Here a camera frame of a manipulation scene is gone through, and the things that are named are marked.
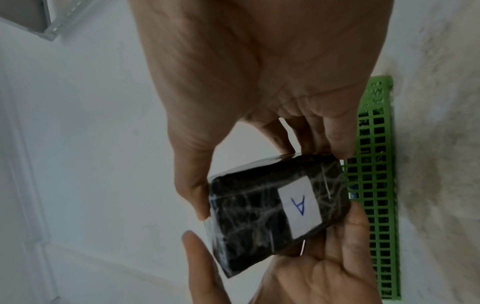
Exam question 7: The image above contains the person's right hand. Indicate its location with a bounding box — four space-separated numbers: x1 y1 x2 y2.
127 0 396 221

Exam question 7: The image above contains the green plastic basket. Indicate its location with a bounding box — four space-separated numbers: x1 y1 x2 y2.
339 75 402 300

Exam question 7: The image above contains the person's left hand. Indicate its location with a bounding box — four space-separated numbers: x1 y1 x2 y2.
180 201 384 304

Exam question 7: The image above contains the white metal shelf rack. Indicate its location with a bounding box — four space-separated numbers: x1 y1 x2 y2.
0 0 97 43

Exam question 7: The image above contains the black labelled package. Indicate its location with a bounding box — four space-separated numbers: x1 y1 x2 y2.
207 153 352 280

